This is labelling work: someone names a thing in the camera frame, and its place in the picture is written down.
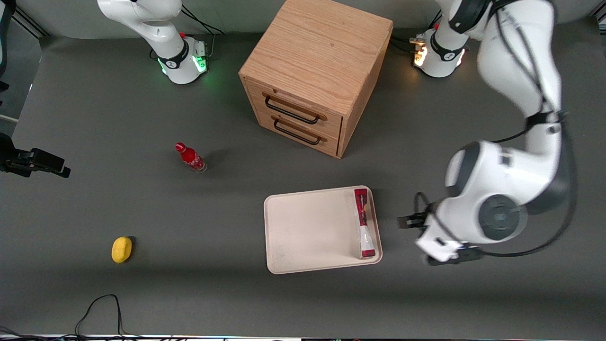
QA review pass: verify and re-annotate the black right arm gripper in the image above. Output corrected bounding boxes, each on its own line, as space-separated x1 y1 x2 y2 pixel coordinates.
0 133 71 179

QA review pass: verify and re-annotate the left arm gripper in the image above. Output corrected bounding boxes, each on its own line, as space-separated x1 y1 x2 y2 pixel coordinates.
397 212 484 266

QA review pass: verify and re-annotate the red cookie box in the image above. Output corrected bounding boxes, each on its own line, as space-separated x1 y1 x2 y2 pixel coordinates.
353 188 377 260

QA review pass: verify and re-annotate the white rectangular tray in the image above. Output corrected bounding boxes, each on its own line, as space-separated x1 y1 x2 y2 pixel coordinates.
263 185 383 275

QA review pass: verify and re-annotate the yellow lemon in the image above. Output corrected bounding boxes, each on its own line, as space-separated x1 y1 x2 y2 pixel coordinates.
111 236 133 264

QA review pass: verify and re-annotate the wooden drawer front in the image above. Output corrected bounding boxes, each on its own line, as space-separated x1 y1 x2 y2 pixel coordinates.
256 102 341 158
244 77 343 139

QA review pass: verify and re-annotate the red cola bottle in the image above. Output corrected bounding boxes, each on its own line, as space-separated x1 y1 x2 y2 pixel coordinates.
175 142 208 174

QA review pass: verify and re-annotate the wooden drawer cabinet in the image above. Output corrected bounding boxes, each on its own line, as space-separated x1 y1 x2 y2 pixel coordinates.
239 0 394 159

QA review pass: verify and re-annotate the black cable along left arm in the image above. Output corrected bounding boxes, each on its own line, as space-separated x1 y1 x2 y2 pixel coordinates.
483 0 579 259

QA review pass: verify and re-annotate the black frame bar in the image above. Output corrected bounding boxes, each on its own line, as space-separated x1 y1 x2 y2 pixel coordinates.
12 9 50 37

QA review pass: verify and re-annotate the black hanging strap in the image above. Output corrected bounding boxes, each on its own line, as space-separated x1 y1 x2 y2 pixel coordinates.
0 0 17 93

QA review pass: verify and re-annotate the black looped cable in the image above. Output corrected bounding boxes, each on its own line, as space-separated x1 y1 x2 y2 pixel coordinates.
75 294 125 338

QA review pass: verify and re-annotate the black drawer handle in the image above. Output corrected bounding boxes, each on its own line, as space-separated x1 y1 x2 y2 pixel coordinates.
273 117 327 145
264 95 327 125

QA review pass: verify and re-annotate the black left arm base cable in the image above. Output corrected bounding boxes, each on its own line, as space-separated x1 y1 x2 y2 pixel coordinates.
391 36 424 55

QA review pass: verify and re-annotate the black arm base cable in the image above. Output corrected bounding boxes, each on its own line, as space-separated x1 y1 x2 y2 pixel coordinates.
391 36 424 55
181 6 225 36

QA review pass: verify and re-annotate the black right arm base cable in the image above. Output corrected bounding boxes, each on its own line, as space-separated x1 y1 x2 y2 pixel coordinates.
181 6 225 36

